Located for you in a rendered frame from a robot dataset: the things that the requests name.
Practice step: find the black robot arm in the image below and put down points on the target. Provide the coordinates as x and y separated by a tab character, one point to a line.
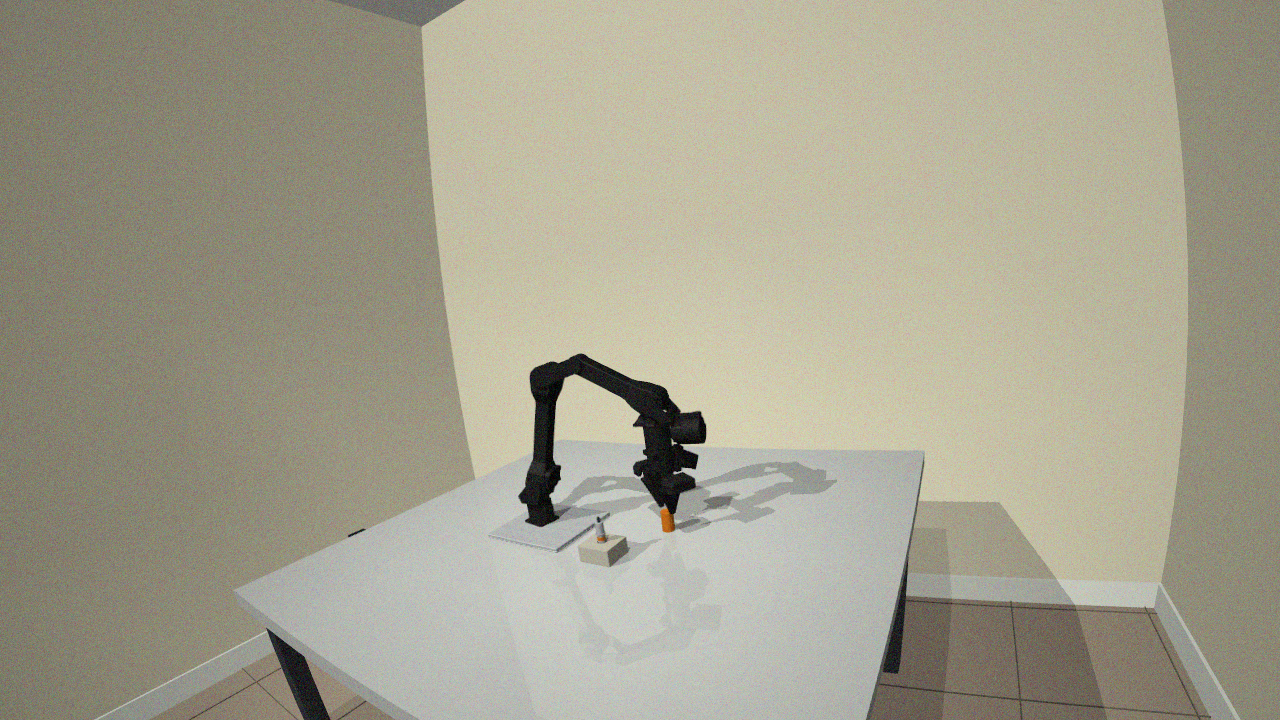
648	399

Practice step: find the beige square block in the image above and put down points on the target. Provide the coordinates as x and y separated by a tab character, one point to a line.
603	554

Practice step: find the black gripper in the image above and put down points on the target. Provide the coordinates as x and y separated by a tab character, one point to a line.
658	477

